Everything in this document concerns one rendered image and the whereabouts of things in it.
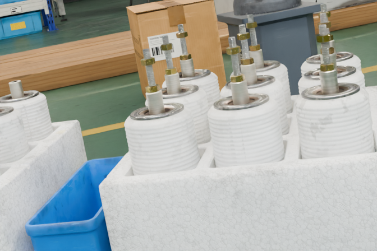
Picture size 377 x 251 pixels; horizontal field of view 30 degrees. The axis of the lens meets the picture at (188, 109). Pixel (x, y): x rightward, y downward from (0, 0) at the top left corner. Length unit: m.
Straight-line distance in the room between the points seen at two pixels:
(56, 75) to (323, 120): 2.03
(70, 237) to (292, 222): 0.32
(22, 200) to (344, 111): 0.50
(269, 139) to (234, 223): 0.12
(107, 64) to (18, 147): 1.71
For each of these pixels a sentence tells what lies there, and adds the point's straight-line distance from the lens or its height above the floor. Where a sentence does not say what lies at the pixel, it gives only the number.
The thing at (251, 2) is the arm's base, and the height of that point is 0.32.
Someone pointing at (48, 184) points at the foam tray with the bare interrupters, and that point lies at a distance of 1.19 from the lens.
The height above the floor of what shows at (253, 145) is 0.20.
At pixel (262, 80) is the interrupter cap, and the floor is 0.25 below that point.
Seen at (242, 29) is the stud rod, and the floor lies 0.33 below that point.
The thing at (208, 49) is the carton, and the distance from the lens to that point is 2.12.
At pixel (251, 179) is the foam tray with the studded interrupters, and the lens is 0.90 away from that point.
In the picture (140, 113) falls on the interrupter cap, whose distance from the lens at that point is 0.97.
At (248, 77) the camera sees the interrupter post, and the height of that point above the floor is 0.26.
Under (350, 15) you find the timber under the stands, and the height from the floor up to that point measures 0.05.
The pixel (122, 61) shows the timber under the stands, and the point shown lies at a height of 0.05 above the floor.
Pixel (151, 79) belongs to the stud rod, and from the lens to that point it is 0.96.
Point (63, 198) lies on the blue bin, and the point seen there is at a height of 0.11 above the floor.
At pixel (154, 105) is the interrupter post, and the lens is 0.96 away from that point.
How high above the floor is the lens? 0.47
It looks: 13 degrees down
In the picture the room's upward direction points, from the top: 10 degrees counter-clockwise
